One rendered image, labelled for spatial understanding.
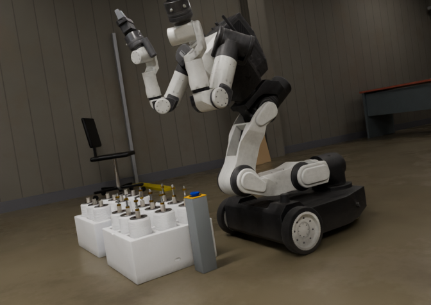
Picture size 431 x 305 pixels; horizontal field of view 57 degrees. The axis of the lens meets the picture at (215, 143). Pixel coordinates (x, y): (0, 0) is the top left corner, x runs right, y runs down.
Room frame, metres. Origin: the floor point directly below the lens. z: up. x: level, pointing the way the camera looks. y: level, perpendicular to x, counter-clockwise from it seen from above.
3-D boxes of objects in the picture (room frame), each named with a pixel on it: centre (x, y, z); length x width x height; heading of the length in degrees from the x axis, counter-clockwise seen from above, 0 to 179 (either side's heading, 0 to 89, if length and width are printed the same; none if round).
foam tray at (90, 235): (2.30, 0.63, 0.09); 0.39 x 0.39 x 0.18; 34
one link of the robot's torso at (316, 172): (2.03, -0.42, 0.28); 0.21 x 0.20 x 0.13; 120
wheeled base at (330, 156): (2.01, -0.39, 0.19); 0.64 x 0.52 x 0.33; 120
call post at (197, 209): (1.64, 0.12, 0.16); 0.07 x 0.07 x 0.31; 33
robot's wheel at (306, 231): (1.66, -0.31, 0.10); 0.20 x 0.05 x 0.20; 120
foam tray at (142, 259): (1.84, 0.34, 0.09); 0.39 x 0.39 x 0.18; 33
